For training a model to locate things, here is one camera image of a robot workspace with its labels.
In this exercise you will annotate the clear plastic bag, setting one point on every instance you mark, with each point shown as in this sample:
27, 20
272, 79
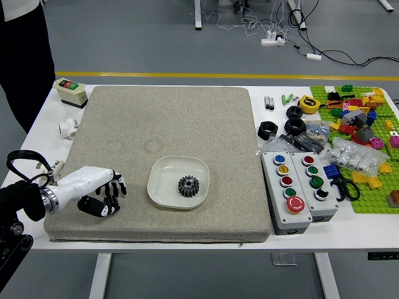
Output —
274, 144

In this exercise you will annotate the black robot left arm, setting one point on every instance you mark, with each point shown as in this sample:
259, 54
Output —
18, 199

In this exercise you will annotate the green studded baseplate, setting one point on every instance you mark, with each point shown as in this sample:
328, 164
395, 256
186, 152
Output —
368, 202

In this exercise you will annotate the grey-brown cushion mat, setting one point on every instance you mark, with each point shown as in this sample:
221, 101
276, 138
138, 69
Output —
174, 124

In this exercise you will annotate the pink building brick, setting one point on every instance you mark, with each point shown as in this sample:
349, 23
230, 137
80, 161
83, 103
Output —
377, 142

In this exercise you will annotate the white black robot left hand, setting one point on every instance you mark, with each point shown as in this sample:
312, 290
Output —
81, 183

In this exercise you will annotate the green wall plug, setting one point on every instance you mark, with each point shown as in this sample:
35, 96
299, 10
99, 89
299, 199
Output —
284, 99
290, 97

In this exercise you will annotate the bag of white beads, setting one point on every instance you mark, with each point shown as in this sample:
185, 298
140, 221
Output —
355, 157

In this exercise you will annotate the grey under-table bracket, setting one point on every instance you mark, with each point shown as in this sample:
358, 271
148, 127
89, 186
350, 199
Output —
283, 259

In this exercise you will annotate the white background table leg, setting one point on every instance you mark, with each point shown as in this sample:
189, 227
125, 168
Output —
388, 5
198, 15
299, 15

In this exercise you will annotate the white pipe tee fitting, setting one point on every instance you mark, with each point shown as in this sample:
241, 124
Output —
67, 128

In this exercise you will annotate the dark grey roof brick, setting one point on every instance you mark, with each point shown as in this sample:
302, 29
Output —
365, 134

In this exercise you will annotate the white power strip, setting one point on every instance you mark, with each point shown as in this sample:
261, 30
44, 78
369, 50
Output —
271, 42

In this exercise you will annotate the white square plate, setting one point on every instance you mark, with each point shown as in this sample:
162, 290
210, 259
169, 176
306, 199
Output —
165, 180

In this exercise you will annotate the black scissors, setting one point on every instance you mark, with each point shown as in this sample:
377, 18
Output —
350, 188

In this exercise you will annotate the big black hex nut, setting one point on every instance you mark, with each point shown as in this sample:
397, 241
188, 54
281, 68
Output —
263, 132

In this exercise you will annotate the grey arch building brick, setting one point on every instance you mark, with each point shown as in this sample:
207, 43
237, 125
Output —
352, 116

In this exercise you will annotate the brown orange building brick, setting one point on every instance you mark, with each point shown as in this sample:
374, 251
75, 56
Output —
393, 197

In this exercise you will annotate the cream red-green switch box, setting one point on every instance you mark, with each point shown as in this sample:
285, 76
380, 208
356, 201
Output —
70, 92

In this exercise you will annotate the big dark metal gear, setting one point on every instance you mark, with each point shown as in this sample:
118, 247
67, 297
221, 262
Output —
188, 187

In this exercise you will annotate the yellow tape measure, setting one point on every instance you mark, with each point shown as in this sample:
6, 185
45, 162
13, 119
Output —
309, 104

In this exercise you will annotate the black table control panel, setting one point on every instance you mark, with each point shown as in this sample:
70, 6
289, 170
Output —
383, 256

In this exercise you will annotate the person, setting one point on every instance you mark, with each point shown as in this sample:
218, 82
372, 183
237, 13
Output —
28, 62

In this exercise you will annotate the white power adapter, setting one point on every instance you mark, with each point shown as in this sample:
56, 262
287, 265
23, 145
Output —
313, 56

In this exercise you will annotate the grey five-button control box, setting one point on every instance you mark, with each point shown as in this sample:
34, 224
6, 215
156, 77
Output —
285, 193

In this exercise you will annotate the blue building brick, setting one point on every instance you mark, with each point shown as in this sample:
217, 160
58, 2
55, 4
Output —
331, 170

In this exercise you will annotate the yellow building brick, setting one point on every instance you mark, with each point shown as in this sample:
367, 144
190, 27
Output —
385, 168
361, 177
375, 182

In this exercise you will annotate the bag of blue parts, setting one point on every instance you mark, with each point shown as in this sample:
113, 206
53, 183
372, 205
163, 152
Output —
318, 129

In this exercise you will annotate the grey four-button control box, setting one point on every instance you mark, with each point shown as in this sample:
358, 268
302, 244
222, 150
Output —
315, 183

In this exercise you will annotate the black electronic board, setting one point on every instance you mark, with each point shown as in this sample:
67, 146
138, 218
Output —
308, 143

